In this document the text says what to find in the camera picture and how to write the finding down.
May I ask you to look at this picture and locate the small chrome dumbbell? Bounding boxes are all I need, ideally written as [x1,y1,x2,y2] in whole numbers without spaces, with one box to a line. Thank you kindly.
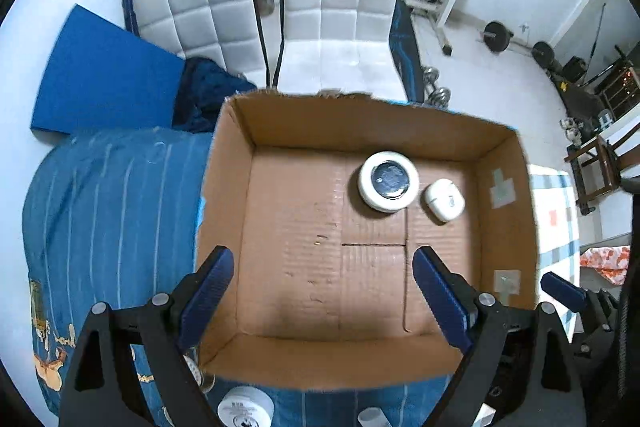
[423,66,451,109]

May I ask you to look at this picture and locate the dark blue crumpled cloth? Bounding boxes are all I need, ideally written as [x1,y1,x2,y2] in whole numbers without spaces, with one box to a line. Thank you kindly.
[171,57,257,133]

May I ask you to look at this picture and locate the open cardboard box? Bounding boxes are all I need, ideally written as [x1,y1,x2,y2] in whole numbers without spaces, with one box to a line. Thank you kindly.
[198,90,538,390]

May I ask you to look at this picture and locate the floor barbell black plates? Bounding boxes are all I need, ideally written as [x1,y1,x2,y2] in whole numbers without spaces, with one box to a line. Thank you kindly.
[480,20,555,69]

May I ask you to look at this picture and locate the left white quilted chair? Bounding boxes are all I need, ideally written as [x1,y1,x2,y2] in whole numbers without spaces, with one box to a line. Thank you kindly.
[132,0,269,88]

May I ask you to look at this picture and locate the white teal spray bottle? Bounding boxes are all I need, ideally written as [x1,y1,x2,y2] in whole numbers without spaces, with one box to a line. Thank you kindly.
[357,407,390,427]

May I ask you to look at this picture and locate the white quilted chair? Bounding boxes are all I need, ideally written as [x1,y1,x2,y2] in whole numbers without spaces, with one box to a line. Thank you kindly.
[132,0,269,88]
[273,0,408,103]

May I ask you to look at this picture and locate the white purifying cream jar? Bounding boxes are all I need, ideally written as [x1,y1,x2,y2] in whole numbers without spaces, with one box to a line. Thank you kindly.
[217,386,274,427]

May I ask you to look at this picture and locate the orange white patterned cloth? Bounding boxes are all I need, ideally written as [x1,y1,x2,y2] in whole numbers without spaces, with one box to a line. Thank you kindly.
[580,245,630,286]

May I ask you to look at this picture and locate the plaid checked blanket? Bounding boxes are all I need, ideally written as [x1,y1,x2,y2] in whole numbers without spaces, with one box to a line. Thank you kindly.
[527,165,580,340]

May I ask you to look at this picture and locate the dark wooden chair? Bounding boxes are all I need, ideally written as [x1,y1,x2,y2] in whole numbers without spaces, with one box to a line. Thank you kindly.
[564,135,623,216]

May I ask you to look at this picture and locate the blue foam wedge cushion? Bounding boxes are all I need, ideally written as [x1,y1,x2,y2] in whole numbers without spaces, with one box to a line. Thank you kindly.
[30,5,184,134]

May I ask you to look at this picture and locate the right white quilted chair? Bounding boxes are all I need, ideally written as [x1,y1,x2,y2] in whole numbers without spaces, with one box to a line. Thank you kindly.
[273,0,408,103]

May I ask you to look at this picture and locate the blue striped bedspread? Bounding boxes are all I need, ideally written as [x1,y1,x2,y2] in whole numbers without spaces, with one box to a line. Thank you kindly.
[22,126,452,427]

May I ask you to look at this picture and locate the white round jar dark lid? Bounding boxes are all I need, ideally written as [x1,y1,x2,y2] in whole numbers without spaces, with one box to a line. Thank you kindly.
[357,150,420,213]

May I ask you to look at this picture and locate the white oval earbud case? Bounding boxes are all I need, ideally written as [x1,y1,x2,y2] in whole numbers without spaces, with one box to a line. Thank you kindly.
[423,178,465,223]

